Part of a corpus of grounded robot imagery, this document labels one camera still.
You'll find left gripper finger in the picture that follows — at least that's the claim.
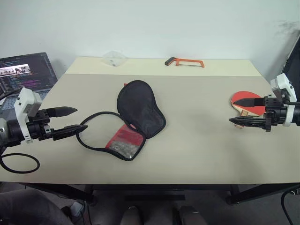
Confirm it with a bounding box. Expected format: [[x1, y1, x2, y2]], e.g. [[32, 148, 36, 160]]
[[45, 106, 78, 118], [52, 125, 89, 142]]

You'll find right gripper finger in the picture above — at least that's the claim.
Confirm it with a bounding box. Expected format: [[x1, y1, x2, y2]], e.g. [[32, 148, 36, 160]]
[[234, 97, 267, 108], [228, 116, 268, 129]]

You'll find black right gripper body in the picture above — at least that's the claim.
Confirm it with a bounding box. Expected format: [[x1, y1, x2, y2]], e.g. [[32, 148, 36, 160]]
[[262, 94, 289, 135]]

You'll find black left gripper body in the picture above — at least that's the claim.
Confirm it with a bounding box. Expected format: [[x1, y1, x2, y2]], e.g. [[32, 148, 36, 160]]
[[27, 109, 56, 142]]

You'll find red table tennis paddle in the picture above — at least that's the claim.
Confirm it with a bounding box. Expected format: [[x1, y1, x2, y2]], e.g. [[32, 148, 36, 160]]
[[229, 90, 267, 129]]

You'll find black red paddle case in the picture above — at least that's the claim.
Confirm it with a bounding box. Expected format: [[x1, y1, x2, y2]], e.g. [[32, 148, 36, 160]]
[[77, 79, 167, 162]]

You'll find black panel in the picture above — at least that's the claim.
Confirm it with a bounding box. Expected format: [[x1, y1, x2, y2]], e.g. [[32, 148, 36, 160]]
[[279, 34, 300, 102]]

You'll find open laptop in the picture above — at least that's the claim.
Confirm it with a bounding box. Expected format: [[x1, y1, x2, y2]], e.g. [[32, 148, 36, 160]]
[[0, 52, 59, 111]]

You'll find clear plastic container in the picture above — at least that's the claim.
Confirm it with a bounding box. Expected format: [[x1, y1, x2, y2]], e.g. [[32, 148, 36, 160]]
[[101, 50, 128, 69]]

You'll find small grey box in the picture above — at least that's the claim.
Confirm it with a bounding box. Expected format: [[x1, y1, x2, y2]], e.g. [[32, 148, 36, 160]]
[[69, 201, 83, 218]]

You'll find large dark grey rounded shape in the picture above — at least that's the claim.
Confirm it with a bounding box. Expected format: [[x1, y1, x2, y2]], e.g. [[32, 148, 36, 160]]
[[0, 187, 74, 225]]

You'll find orange hacksaw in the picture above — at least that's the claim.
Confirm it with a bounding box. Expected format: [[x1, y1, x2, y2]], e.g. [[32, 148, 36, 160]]
[[164, 56, 206, 69]]

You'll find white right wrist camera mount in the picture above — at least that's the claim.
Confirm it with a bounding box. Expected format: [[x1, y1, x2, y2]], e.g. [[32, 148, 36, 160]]
[[270, 73, 296, 128]]

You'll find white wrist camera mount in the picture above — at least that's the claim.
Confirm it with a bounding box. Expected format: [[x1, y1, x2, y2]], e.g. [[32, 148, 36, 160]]
[[14, 87, 43, 144], [270, 73, 296, 128]]

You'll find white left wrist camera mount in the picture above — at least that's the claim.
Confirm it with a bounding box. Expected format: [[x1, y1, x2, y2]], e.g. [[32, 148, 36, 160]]
[[14, 87, 43, 144]]

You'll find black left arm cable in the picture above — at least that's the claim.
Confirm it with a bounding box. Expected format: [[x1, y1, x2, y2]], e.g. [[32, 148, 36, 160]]
[[0, 145, 40, 175]]

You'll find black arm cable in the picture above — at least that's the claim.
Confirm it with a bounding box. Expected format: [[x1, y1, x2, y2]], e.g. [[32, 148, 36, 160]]
[[280, 184, 300, 225], [0, 145, 40, 175]]

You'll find thin black cable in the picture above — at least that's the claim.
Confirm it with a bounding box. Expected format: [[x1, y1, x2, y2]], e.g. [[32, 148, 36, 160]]
[[0, 88, 24, 104]]

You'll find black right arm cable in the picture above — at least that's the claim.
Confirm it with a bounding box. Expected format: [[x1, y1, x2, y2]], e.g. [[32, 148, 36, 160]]
[[280, 184, 300, 225]]

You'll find black table frame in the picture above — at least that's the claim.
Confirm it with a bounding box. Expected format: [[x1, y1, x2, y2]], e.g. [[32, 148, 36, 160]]
[[22, 182, 300, 207]]

